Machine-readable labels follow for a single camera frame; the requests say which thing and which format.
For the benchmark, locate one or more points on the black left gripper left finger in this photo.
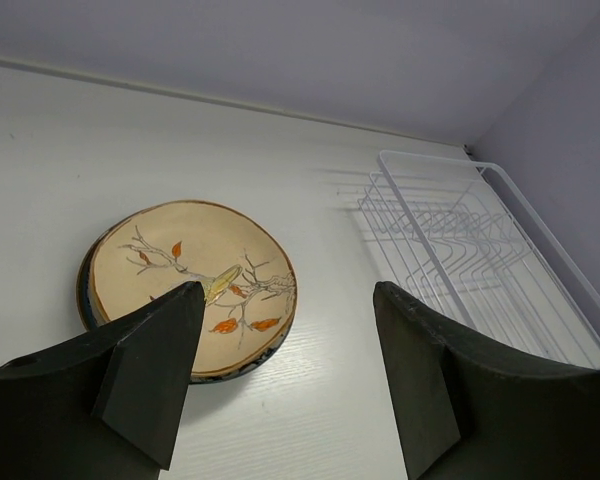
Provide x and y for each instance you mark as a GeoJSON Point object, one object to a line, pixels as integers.
{"type": "Point", "coordinates": [106, 404]}

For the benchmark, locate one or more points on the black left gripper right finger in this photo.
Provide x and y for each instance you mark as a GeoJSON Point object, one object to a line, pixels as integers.
{"type": "Point", "coordinates": [469, 407]}

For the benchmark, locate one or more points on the beige floral plate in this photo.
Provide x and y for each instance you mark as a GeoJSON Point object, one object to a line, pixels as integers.
{"type": "Point", "coordinates": [249, 283]}

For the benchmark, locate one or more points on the white blue patterned plate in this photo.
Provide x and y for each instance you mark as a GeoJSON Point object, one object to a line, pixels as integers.
{"type": "Point", "coordinates": [87, 314]}

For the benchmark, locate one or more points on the white wire dish rack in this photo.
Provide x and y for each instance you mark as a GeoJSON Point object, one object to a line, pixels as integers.
{"type": "Point", "coordinates": [461, 237]}

